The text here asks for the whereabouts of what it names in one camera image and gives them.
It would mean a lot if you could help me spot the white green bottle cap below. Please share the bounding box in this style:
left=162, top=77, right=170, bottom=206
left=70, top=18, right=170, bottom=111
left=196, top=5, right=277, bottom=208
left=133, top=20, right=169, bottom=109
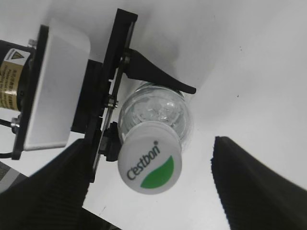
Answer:
left=118, top=121, right=182, bottom=195

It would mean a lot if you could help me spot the clear Cestbon water bottle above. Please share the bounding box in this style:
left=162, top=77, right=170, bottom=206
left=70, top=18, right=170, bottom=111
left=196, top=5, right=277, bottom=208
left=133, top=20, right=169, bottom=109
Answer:
left=118, top=82, right=194, bottom=152

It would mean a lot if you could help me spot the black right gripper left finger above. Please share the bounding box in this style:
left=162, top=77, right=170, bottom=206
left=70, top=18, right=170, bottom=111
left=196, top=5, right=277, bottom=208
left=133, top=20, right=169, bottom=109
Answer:
left=0, top=139, right=110, bottom=230

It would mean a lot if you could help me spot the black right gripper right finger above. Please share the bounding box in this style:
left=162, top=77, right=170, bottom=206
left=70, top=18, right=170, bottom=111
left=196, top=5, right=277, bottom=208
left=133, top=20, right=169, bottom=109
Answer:
left=211, top=137, right=307, bottom=230

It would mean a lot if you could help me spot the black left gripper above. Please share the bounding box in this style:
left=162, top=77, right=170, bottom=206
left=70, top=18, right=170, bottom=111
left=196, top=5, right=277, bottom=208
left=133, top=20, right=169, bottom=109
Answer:
left=71, top=9, right=196, bottom=183

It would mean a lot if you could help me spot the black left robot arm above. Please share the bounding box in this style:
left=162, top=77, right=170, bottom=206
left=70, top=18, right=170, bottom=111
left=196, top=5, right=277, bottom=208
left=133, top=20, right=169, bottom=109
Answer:
left=0, top=9, right=196, bottom=182

